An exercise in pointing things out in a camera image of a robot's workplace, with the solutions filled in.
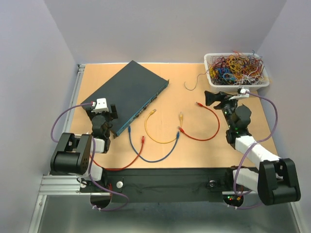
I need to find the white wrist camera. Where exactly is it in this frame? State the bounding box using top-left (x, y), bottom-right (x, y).
top-left (229, 87), bottom-right (250, 100)
top-left (91, 98), bottom-right (109, 114)

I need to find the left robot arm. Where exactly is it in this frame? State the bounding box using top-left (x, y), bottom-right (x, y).
top-left (50, 100), bottom-right (118, 191)

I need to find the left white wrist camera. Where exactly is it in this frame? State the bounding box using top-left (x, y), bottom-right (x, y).
top-left (91, 98), bottom-right (109, 114)

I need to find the dark blue network switch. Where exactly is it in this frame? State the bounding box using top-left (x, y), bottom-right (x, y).
top-left (82, 60), bottom-right (169, 137)

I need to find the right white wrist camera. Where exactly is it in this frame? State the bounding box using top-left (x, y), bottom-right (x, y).
top-left (229, 87), bottom-right (250, 100)

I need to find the aluminium left side rail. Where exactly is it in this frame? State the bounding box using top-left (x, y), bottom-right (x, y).
top-left (62, 64), bottom-right (86, 133)

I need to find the aluminium rail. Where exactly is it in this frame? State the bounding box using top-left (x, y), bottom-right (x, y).
top-left (38, 173), bottom-right (298, 195)
top-left (62, 64), bottom-right (86, 133)

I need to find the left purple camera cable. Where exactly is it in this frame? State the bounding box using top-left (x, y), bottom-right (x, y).
top-left (50, 102), bottom-right (129, 212)

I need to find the tangled colourful wire bundle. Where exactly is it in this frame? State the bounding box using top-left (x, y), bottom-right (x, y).
top-left (205, 50), bottom-right (270, 86)

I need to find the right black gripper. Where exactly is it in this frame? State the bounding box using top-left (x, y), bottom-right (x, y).
top-left (204, 90), bottom-right (239, 129)

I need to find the blue patch cable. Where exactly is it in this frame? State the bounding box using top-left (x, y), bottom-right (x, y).
top-left (127, 126), bottom-right (181, 163)

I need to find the aluminium front rail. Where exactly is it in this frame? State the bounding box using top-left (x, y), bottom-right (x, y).
top-left (38, 173), bottom-right (298, 195)

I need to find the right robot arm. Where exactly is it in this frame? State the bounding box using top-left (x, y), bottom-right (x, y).
top-left (205, 88), bottom-right (301, 205)

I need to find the black base mat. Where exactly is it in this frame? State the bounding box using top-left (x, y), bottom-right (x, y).
top-left (80, 167), bottom-right (258, 203)

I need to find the red patch cable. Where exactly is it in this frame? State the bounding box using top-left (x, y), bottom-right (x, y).
top-left (177, 101), bottom-right (221, 142)
top-left (90, 136), bottom-right (146, 172)

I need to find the loose thin brown wire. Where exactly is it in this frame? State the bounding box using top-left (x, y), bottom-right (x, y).
top-left (184, 72), bottom-right (207, 91)

